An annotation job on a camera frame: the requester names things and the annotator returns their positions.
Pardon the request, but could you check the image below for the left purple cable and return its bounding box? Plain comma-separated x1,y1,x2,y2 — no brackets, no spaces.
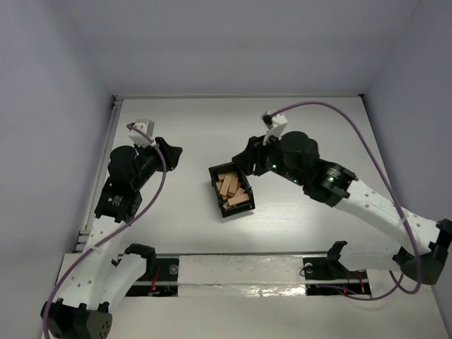
42,123,167,339

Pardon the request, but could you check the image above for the purple cable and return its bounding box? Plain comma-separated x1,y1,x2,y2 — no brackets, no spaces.
275,101,424,301
42,123,167,339

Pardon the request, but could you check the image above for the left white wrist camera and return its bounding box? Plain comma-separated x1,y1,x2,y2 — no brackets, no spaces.
128,119,155,148

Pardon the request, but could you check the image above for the silver tape strip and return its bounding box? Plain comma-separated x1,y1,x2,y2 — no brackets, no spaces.
177,255,307,298

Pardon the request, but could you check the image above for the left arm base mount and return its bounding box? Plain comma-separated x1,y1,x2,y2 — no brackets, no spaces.
126,256,179,297

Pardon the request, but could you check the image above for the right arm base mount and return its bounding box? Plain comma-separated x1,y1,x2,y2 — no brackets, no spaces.
299,257,371,297

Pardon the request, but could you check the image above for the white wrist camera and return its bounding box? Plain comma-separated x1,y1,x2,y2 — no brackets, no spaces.
261,111,287,145
128,119,155,148

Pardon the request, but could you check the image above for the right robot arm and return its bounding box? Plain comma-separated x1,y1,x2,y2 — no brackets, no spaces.
232,131,451,285

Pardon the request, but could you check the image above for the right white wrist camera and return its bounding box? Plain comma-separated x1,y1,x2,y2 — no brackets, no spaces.
261,111,287,145

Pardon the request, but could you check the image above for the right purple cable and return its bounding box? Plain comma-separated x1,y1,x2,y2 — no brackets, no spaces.
275,101,424,301

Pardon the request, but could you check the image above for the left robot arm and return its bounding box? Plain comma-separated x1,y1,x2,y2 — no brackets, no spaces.
41,137,183,338

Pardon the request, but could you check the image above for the aluminium side rail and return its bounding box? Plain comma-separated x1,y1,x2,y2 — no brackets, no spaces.
73,95,124,253

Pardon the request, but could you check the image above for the wooden block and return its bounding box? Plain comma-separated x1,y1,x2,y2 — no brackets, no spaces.
216,172,234,190
227,176,240,196
220,175,236,196
227,193,249,206

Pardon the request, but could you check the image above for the black plastic bin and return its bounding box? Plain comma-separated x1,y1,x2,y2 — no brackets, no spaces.
208,162,255,218

